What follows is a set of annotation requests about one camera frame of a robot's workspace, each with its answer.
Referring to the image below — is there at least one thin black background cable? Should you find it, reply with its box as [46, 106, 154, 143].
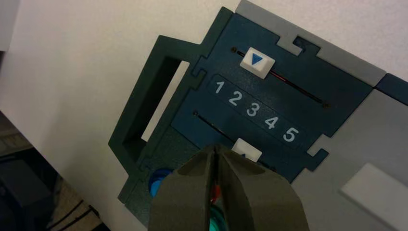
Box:
[62, 208, 100, 231]
[46, 200, 84, 230]

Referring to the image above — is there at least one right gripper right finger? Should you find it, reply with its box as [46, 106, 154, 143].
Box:
[216, 144, 310, 231]

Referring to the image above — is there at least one white slider knob blue triangle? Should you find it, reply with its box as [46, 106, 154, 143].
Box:
[240, 47, 276, 80]

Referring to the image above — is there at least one white rectangular label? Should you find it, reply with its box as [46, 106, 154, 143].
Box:
[339, 163, 408, 231]

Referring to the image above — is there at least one dark teal grey control box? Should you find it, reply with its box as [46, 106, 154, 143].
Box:
[108, 0, 408, 231]

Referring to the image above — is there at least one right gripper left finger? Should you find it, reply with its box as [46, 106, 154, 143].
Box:
[148, 144, 217, 231]

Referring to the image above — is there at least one green round push button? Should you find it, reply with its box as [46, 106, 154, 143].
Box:
[207, 204, 228, 231]

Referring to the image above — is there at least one blue round push button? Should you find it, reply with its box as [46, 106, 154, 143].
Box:
[148, 168, 174, 198]

